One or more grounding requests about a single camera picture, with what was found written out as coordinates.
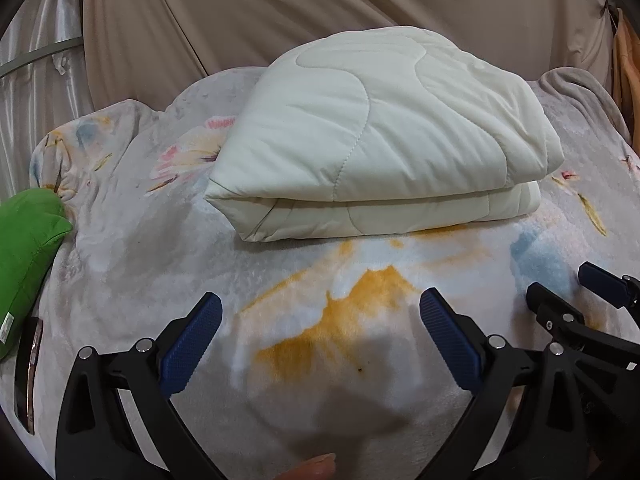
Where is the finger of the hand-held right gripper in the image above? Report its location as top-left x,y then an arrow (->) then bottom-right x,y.
577,261 -> 640,312
525,282 -> 640,391

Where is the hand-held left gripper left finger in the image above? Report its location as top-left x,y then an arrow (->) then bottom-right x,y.
54,292 -> 227,480

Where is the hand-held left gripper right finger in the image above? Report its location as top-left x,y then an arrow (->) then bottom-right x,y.
419,287 -> 598,480

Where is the cream quilted comforter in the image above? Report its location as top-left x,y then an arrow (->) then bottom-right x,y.
204,25 -> 566,244

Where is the person's left hand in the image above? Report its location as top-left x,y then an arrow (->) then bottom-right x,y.
287,452 -> 337,480

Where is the grey floral blanket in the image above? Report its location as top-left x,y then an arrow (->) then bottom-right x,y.
10,67 -> 640,480

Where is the green pillow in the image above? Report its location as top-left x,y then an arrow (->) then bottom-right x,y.
0,187 -> 75,362

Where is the orange cloth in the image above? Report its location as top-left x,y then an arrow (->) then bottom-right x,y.
612,7 -> 640,147

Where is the silver satin curtain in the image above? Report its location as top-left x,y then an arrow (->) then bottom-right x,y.
0,0 -> 97,202

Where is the beige curtain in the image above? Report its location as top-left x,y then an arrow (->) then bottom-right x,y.
82,0 -> 617,111

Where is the grey metal rail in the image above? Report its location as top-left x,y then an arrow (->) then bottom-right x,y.
0,36 -> 84,77

